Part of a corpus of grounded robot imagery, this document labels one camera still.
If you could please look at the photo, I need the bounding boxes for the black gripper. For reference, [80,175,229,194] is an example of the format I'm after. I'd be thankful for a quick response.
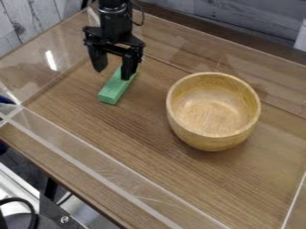
[82,26,145,81]

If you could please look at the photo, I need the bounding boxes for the green rectangular block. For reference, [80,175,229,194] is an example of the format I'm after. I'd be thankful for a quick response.
[97,68,136,105]

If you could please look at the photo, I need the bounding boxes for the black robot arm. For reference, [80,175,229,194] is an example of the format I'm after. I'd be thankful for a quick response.
[82,0,145,81]

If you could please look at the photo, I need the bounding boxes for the light wooden bowl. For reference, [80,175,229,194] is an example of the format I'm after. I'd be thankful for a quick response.
[165,72,261,151]

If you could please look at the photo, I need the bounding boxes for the clear acrylic tray walls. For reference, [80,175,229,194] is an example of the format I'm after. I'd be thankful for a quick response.
[0,12,306,229]

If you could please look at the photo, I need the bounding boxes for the black table leg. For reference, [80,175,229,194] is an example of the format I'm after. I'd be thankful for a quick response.
[44,178,58,201]

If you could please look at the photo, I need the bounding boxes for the black metal bracket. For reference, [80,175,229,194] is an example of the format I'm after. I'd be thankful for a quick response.
[40,194,88,229]

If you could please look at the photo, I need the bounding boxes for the black cable loop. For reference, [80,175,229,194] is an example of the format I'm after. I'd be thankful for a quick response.
[0,197,40,229]

